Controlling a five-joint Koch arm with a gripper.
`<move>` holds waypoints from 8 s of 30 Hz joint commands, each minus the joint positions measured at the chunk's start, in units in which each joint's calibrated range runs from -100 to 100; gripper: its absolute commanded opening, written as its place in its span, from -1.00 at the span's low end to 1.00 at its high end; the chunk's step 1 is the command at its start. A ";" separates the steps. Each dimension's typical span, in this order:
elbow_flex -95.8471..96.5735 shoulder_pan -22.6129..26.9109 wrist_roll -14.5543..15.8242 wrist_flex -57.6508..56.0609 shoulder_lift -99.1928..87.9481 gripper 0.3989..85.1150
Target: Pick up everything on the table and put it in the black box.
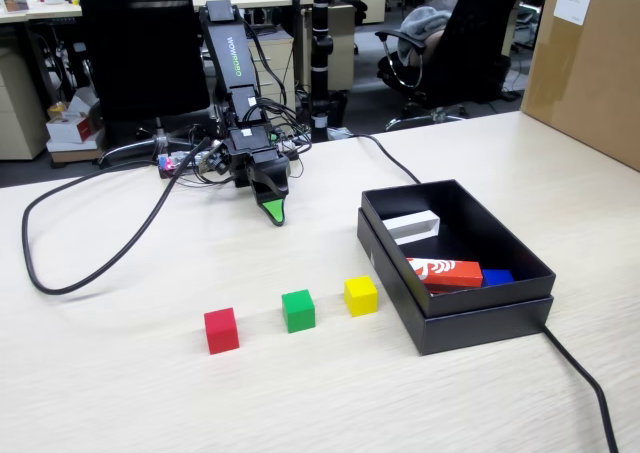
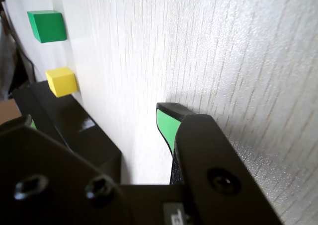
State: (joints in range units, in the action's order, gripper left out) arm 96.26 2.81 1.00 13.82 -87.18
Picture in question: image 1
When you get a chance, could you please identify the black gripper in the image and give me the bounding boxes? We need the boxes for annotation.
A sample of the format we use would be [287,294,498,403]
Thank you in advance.
[222,125,292,228]

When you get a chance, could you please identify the green cube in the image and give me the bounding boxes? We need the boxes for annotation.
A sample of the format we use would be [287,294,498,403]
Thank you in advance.
[281,289,316,334]

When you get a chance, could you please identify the yellow cube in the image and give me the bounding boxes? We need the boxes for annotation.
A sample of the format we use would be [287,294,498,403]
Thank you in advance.
[343,275,379,318]

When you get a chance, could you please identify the red cube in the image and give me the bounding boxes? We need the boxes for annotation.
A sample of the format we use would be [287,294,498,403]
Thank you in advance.
[203,307,240,356]

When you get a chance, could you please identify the black open box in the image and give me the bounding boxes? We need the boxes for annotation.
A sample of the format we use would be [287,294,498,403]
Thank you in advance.
[356,207,555,357]

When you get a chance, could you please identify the large cardboard box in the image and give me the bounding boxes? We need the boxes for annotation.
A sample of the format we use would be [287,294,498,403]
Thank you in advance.
[519,0,640,172]

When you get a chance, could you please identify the white power strip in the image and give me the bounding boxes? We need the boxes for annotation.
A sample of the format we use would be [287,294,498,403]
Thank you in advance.
[272,131,312,155]

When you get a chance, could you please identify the controller board with red LED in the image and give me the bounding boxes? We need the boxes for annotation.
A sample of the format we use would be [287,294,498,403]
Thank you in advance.
[156,150,211,180]

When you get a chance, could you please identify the white rectangular block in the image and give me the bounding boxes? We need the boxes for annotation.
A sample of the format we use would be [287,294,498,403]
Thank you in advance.
[381,210,441,247]

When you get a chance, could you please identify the black vertical pole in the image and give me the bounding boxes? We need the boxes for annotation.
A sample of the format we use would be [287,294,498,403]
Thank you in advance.
[308,0,335,143]

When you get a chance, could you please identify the beige narrow cabinet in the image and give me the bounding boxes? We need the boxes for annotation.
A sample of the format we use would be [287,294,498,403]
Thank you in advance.
[327,3,359,92]

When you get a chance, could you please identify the orange printed carton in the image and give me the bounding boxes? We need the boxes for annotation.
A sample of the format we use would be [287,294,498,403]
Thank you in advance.
[405,256,484,294]

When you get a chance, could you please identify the black mesh office chair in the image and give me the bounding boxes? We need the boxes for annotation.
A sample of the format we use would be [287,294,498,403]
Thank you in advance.
[74,0,221,169]

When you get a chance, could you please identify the white red open carton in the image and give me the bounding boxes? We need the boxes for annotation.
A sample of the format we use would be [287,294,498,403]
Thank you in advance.
[45,86,106,164]

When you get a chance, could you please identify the grey cloth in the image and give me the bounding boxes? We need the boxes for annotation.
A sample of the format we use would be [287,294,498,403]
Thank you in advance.
[399,0,461,67]

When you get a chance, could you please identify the blue cube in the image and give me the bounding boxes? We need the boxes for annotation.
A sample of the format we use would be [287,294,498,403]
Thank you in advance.
[481,268,515,288]

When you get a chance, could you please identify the black chrome-armed office chair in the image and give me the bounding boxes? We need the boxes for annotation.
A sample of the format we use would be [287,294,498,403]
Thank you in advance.
[374,0,526,132]

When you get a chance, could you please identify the beige low cabinet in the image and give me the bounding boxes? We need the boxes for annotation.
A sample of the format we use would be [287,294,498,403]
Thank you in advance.
[0,47,51,162]

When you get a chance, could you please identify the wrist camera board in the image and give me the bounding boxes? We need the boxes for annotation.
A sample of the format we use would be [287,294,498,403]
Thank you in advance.
[197,140,231,177]

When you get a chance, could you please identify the thin black servo wires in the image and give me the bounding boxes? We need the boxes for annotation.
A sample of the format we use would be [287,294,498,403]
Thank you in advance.
[238,15,314,184]

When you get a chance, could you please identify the thick black camera cable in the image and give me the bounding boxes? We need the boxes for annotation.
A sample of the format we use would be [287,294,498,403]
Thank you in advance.
[21,136,211,296]

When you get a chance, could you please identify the thick black table cable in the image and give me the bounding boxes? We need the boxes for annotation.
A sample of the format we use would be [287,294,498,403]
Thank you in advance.
[319,132,620,453]

